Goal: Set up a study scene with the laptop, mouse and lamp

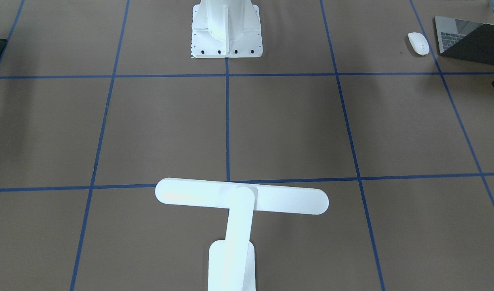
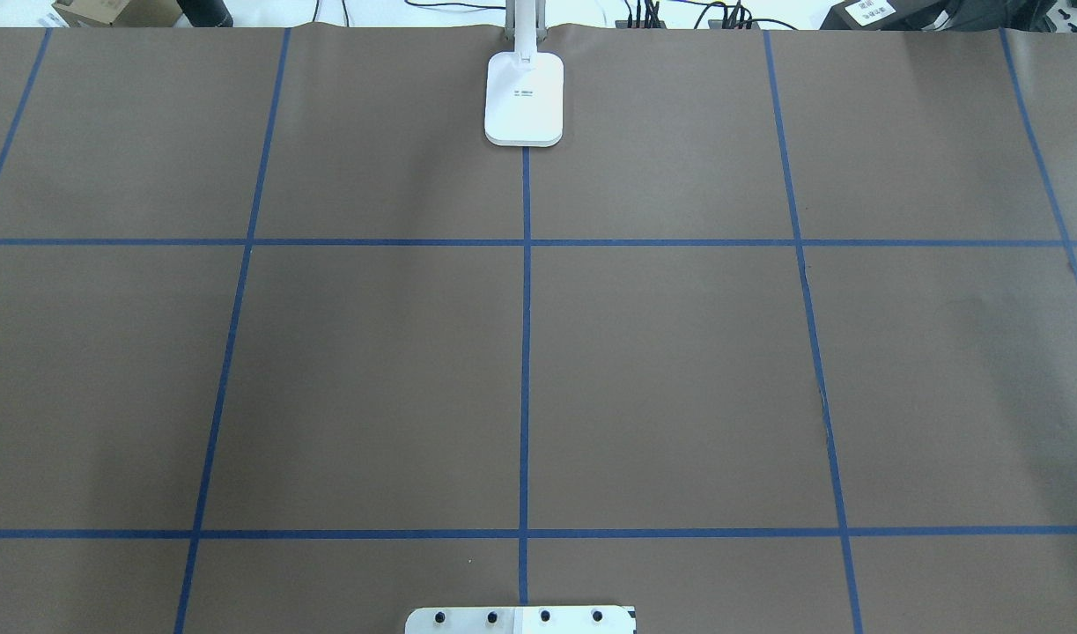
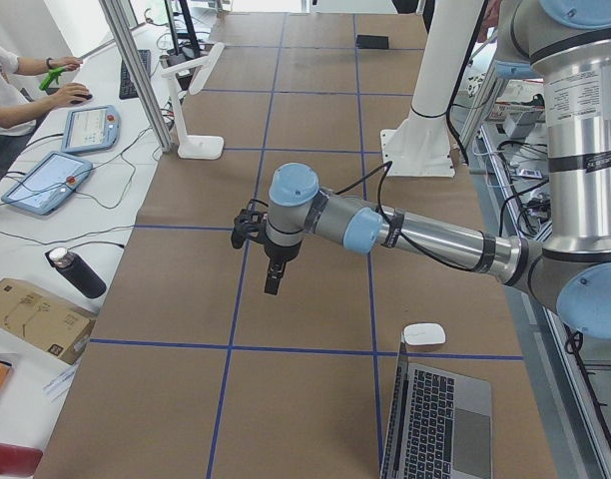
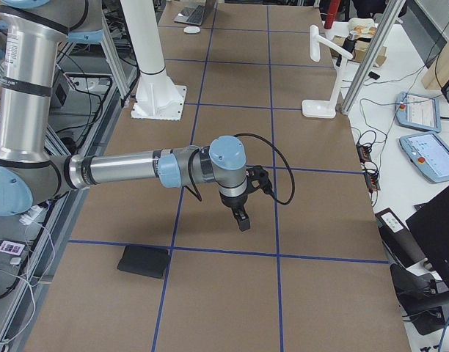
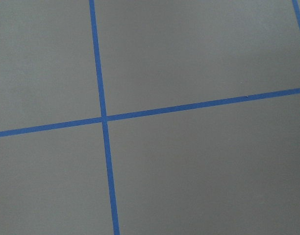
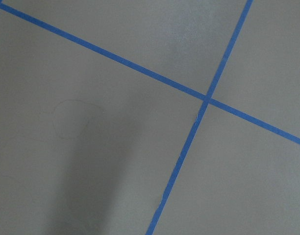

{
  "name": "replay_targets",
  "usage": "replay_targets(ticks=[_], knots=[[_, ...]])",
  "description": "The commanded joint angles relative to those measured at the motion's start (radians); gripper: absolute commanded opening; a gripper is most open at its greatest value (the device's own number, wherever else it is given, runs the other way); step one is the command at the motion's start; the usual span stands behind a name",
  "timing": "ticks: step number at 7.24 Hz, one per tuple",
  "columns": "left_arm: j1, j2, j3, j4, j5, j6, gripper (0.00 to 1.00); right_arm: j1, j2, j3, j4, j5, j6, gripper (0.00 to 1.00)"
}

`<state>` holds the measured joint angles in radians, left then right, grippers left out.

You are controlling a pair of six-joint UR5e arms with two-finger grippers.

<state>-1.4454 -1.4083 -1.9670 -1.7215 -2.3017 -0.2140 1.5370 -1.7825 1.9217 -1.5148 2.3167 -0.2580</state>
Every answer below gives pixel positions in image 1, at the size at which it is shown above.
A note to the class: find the white computer mouse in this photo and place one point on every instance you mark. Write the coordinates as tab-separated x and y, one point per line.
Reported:
419	43

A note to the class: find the white desk lamp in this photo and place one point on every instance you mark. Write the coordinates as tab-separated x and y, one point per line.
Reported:
232	261

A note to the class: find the white camera mast pedestal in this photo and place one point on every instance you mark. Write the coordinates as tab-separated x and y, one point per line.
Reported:
226	29

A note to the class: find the grey laptop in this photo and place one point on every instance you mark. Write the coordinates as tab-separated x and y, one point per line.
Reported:
465	40

